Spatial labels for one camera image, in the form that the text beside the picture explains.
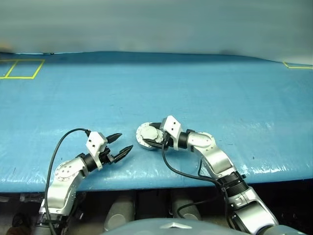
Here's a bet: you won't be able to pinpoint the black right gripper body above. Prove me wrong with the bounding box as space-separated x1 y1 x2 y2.
156 127 172 149

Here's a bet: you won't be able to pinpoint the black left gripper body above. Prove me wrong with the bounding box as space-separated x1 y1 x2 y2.
98 145 117 165

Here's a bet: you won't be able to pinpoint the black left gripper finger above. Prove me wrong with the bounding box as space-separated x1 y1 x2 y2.
105 133 123 145
112 144 134 164

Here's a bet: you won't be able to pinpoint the motor lid with circuit board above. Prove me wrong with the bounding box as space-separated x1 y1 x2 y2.
135 121 165 148

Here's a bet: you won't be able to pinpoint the silver motor housing copper coils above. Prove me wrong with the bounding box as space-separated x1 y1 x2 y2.
136 137 167 151

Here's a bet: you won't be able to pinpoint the grey rounded cylinder shape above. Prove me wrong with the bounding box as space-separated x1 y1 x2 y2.
172 195 202 221
104 195 135 232

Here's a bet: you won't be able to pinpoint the grey robot torso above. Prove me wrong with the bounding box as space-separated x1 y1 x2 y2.
101 217 313 235

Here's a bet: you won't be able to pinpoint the yellow tape square outline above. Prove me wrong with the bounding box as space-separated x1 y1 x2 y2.
0 59 46 80

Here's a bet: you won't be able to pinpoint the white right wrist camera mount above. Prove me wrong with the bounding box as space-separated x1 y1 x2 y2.
160 116 183 151

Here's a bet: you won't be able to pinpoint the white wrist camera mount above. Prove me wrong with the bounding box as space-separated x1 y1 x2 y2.
160 116 183 151
85 131 109 170

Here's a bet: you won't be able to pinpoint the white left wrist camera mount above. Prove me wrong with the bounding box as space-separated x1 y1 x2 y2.
85 131 109 170

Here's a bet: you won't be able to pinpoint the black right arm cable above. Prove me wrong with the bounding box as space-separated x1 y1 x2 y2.
161 143 233 229

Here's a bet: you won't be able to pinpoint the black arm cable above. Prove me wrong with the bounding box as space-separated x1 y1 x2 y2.
161 143 233 229
45 128 90 235

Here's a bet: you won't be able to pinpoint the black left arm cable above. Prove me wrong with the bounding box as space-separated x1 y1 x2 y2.
45 128 90 235

